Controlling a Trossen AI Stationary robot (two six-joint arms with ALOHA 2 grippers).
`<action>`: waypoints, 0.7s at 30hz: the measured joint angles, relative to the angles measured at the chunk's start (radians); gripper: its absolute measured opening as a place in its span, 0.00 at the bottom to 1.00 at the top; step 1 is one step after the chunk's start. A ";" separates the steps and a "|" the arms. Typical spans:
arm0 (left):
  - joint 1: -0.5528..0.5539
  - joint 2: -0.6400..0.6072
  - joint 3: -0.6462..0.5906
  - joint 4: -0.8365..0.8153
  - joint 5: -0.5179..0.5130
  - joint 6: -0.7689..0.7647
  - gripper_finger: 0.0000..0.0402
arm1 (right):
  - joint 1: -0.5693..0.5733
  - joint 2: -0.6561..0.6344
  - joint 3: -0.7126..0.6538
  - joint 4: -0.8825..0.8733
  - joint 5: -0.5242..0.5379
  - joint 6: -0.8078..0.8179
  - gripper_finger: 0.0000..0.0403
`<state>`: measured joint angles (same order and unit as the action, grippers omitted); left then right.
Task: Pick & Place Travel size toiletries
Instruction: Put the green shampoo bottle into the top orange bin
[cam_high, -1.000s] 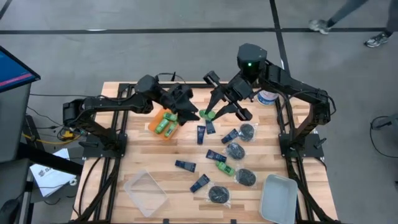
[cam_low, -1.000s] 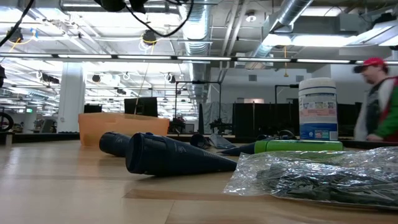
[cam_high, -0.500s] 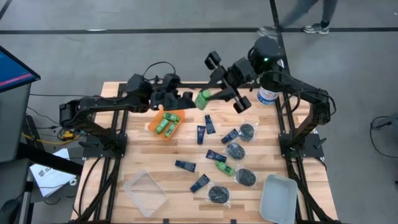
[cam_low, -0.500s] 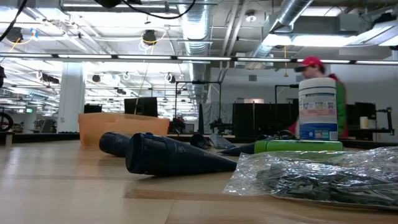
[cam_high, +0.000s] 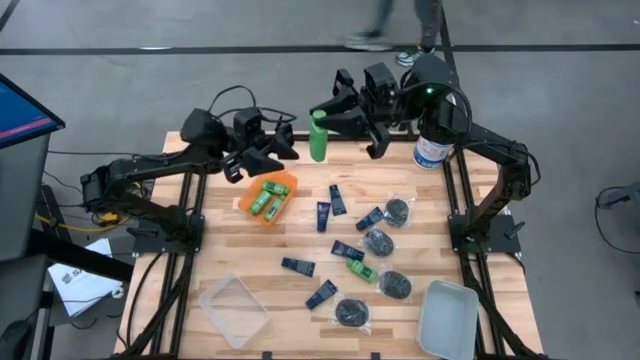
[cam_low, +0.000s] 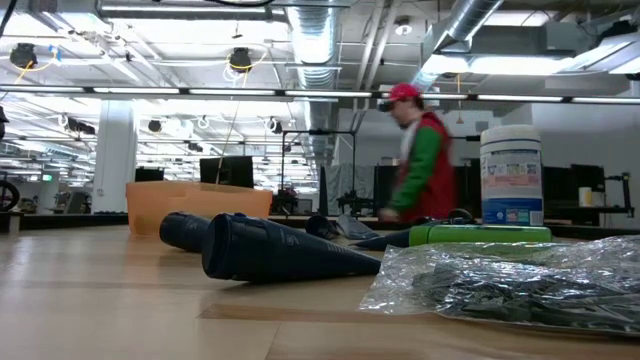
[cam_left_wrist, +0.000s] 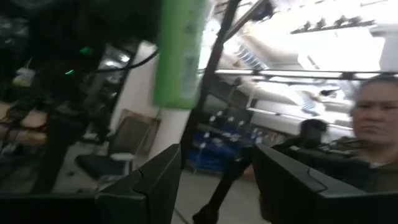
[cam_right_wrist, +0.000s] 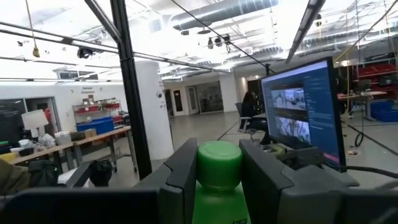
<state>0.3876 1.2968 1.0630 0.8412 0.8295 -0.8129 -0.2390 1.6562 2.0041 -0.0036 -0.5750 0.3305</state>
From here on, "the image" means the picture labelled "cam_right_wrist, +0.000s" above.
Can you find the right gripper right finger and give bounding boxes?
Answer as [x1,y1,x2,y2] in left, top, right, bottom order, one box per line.
[238,139,398,224]

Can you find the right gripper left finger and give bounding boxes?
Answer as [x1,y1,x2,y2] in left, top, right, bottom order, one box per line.
[0,138,198,224]

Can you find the green travel bottle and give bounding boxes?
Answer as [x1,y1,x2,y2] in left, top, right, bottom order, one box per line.
[192,140,252,224]

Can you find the white round pillar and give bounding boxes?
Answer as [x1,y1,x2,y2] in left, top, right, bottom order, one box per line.
[135,60,175,161]

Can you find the grey office chair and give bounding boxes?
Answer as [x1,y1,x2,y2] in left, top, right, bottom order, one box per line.
[235,102,259,140]

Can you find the person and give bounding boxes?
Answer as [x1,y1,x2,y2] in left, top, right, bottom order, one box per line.
[0,158,32,197]
[239,91,268,131]

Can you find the wooden workbench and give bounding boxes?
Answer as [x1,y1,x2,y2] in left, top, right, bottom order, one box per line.
[9,125,138,174]

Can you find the blue storage bin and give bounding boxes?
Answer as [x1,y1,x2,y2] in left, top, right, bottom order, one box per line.
[76,117,115,135]

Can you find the computer monitor blue screen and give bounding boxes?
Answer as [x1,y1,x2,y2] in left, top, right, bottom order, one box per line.
[260,57,348,170]

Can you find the shelf with red bins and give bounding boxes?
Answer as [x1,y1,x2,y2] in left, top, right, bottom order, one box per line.
[72,100,123,124]

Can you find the black backpack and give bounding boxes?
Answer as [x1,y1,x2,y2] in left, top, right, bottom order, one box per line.
[27,160,60,188]

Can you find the grey work table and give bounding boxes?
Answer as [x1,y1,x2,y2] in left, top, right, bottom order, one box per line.
[337,90,389,122]

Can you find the blue storage bins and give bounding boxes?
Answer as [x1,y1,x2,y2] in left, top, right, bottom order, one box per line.
[369,99,398,123]

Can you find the white table lamp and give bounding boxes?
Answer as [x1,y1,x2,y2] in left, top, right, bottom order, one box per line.
[21,109,50,138]

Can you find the red storage rack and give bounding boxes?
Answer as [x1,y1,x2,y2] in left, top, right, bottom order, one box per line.
[354,63,398,82]

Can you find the black monitor cable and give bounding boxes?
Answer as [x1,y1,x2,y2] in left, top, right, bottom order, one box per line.
[344,165,398,180]

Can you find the silver ceiling air duct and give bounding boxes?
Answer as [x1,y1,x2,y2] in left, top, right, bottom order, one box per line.
[170,0,278,32]

